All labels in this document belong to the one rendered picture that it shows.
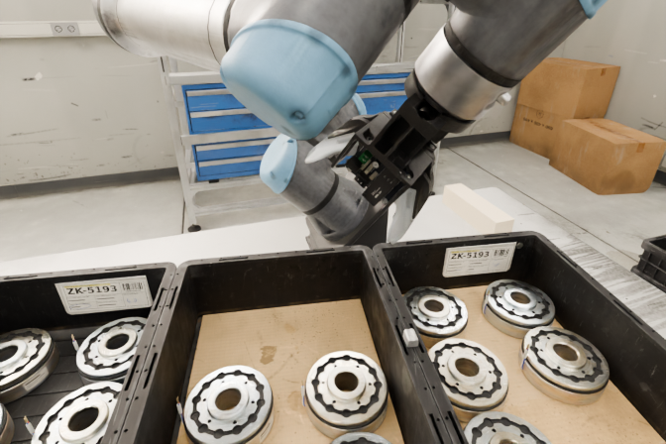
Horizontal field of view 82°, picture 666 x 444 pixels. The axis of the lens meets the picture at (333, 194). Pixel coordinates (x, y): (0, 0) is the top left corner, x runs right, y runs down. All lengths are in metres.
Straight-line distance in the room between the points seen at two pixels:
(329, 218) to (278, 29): 0.64
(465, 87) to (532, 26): 0.06
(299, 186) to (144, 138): 2.55
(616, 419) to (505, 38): 0.49
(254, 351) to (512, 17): 0.52
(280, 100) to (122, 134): 3.07
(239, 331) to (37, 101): 2.85
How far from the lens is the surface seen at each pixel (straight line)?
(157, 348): 0.52
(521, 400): 0.61
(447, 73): 0.32
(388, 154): 0.35
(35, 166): 3.50
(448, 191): 1.26
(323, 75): 0.22
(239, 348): 0.63
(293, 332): 0.63
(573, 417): 0.62
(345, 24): 0.23
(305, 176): 0.78
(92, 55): 3.18
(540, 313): 0.69
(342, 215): 0.83
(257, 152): 2.38
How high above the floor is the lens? 1.29
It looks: 27 degrees down
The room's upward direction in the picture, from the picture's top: straight up
